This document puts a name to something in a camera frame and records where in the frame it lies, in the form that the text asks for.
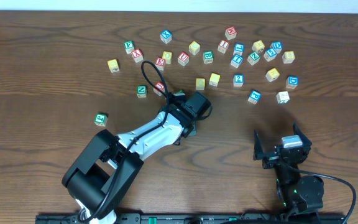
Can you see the red U block upper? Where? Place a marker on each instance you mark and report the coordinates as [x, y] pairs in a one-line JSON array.
[[183, 58]]

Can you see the blue d block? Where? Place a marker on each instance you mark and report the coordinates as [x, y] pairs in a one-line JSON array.
[[276, 46], [292, 82]]

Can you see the green N block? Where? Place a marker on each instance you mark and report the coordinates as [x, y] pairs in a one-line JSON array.
[[141, 91]]

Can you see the red I block upper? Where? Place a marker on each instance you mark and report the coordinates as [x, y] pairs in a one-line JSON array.
[[223, 46]]

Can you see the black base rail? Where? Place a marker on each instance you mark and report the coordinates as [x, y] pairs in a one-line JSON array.
[[253, 217]]

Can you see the blue T block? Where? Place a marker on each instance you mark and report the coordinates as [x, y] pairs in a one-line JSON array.
[[236, 60]]

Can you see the yellow block upper middle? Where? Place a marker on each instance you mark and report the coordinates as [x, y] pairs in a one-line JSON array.
[[194, 48]]

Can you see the blue P block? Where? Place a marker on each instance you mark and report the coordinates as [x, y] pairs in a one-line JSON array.
[[254, 97]]

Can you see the blue D block lower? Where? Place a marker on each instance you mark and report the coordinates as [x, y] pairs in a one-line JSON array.
[[292, 82]]

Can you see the blue X block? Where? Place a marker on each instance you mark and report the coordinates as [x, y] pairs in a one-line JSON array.
[[166, 36]]

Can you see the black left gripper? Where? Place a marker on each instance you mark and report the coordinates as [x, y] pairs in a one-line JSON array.
[[179, 96]]

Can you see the yellow block far left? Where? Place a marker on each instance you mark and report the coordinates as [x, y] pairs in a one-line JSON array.
[[113, 65]]

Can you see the red u block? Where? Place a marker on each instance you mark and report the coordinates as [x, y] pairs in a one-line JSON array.
[[183, 58], [159, 89]]

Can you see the green Z block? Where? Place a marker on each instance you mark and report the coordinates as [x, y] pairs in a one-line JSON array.
[[253, 58]]

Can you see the red U block lower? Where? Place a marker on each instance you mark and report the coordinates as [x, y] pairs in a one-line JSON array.
[[159, 89]]

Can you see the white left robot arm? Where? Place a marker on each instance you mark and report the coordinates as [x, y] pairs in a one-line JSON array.
[[102, 174]]

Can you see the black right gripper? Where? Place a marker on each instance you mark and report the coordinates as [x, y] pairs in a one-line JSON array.
[[278, 152]]

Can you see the blue 2 block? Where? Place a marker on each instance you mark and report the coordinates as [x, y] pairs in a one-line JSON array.
[[238, 80]]

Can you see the yellow O block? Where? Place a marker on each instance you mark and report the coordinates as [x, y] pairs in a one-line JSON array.
[[167, 56]]

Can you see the green F block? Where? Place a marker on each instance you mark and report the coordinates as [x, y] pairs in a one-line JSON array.
[[129, 46]]

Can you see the yellow 8 block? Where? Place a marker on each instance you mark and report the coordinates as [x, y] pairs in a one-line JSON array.
[[288, 57]]

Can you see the red block top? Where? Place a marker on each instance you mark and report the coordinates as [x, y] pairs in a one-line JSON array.
[[230, 33]]

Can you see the red X block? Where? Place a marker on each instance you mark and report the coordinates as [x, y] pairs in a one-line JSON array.
[[137, 55]]

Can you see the green J block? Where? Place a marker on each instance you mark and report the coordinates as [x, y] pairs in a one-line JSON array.
[[101, 119]]

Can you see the yellow K block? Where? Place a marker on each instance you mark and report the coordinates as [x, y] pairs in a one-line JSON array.
[[272, 75]]

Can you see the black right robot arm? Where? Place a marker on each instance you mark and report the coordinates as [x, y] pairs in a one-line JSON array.
[[300, 194]]

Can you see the blue 5 block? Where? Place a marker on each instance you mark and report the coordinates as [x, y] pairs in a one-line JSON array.
[[270, 54]]

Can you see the blue D block upper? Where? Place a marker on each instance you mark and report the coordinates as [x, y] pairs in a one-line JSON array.
[[276, 46]]

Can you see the green B block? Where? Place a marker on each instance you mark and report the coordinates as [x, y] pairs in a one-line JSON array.
[[208, 56]]

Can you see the yellow block centre right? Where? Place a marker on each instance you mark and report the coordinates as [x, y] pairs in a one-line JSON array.
[[214, 79]]

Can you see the green R block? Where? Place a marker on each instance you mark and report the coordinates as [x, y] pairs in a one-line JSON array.
[[180, 92]]

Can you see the yellow block centre left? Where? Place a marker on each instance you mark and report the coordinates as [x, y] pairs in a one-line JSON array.
[[200, 84]]

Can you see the yellow block upper right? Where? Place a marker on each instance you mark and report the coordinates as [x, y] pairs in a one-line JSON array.
[[258, 46]]

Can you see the blue L block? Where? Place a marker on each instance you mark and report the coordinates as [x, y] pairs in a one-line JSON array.
[[238, 49]]

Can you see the red E block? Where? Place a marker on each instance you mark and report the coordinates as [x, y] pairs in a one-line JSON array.
[[160, 63]]

